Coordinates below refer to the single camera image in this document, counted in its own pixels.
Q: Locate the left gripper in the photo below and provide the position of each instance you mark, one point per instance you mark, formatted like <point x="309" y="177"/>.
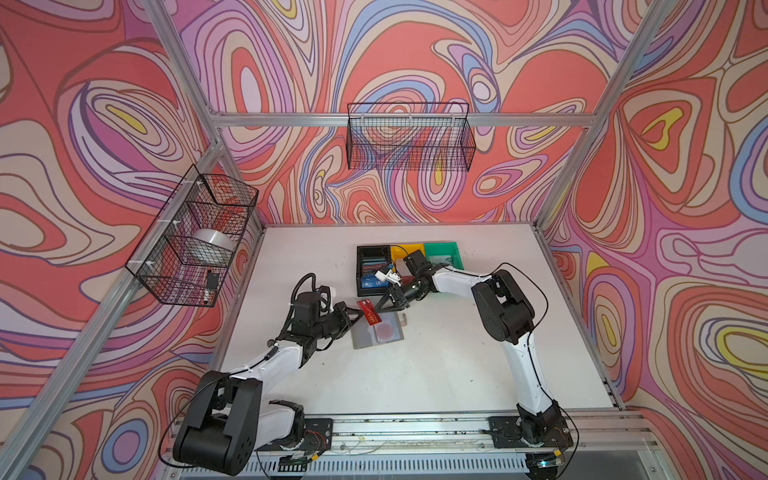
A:
<point x="340" y="312"/>

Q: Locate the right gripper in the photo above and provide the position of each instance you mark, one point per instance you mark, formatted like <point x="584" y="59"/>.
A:
<point x="399" y="304"/>

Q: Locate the red credit card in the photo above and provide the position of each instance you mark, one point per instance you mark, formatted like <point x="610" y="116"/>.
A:
<point x="369" y="312"/>

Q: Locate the grey card holder wallet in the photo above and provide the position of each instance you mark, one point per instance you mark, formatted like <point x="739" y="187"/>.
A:
<point x="362" y="334"/>

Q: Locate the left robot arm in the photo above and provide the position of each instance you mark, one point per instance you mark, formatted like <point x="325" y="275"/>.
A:
<point x="229" y="416"/>

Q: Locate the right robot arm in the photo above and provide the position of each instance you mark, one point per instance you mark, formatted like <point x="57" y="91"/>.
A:
<point x="507" y="316"/>

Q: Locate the blue card in bin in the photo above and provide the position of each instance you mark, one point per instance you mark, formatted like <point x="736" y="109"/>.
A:
<point x="371" y="281"/>

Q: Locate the black plastic bin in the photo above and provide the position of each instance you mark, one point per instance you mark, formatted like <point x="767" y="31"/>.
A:
<point x="369" y="259"/>

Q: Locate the yellow plastic bin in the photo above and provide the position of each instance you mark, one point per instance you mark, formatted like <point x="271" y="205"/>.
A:
<point x="400" y="251"/>

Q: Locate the green plastic bin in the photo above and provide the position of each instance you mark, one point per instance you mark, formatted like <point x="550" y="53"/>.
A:
<point x="444" y="253"/>

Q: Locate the white tape roll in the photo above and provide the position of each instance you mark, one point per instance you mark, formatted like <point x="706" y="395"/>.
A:
<point x="215" y="238"/>

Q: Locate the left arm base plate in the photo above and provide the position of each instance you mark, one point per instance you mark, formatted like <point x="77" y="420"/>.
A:
<point x="314" y="436"/>

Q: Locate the aluminium front rail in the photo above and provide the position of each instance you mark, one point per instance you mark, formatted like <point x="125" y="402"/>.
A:
<point x="438" y="433"/>

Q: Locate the left wire basket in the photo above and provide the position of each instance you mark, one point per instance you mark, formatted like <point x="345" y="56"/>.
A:
<point x="174" y="267"/>

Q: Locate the wire basket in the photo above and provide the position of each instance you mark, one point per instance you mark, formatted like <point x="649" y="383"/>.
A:
<point x="174" y="267"/>
<point x="409" y="136"/>

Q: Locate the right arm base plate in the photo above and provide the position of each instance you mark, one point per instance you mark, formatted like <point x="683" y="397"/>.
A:
<point x="511" y="432"/>

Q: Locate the back wire basket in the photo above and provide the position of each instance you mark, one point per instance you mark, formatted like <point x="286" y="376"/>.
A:
<point x="409" y="136"/>

